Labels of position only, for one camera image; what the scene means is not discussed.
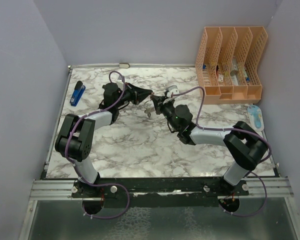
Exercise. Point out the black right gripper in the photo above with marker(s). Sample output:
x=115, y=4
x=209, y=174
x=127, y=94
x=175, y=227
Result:
x=166, y=101

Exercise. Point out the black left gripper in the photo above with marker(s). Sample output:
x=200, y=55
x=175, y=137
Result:
x=138, y=94

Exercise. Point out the silver keyring with clips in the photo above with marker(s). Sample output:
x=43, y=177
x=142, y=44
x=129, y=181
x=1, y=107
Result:
x=149, y=108

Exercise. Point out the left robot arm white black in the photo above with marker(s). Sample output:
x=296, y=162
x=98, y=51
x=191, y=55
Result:
x=75, y=138

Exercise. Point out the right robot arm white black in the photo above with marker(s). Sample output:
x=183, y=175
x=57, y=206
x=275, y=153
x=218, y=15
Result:
x=245, y=145

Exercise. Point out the white clip on back edge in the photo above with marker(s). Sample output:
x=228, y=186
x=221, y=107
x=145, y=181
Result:
x=124, y=65

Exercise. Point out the blue black stapler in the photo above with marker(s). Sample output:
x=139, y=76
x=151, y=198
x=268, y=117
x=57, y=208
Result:
x=77, y=93

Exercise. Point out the orange plastic file organizer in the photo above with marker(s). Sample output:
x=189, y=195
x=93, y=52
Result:
x=227, y=62

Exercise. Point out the blue item in blister pack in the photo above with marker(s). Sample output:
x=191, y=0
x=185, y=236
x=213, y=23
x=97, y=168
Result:
x=255, y=118

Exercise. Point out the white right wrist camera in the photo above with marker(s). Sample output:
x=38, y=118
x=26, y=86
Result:
x=171, y=91

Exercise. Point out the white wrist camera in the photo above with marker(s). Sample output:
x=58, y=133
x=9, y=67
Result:
x=171, y=91
x=120, y=82

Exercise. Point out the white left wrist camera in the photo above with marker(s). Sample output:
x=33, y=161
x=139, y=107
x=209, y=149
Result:
x=120, y=82

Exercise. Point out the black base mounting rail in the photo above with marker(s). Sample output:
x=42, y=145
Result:
x=157, y=192

